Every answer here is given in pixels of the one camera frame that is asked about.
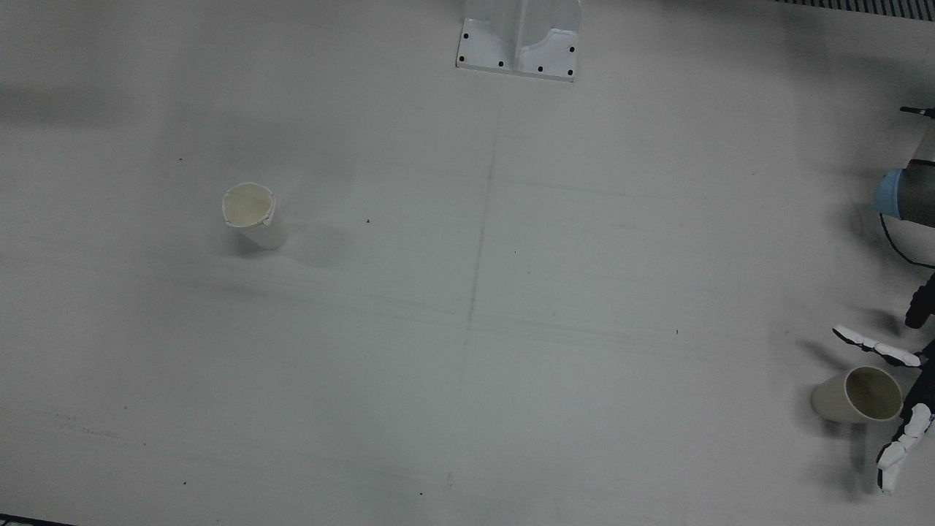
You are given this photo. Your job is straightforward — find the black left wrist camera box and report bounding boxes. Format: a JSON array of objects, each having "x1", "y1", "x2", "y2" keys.
[{"x1": 904, "y1": 272, "x2": 935, "y2": 329}]

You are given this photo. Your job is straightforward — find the beige paper cup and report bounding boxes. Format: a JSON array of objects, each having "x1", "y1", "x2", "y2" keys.
[{"x1": 810, "y1": 366, "x2": 904, "y2": 424}]

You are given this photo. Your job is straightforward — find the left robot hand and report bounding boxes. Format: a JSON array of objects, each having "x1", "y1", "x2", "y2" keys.
[{"x1": 833, "y1": 324, "x2": 935, "y2": 495}]

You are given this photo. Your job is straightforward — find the white paper cup torn rim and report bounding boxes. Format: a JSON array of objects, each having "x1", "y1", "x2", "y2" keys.
[{"x1": 222, "y1": 182, "x2": 287, "y2": 251}]

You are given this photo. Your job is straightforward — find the white bolted post base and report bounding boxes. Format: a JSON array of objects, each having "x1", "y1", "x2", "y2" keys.
[{"x1": 455, "y1": 0, "x2": 583, "y2": 83}]

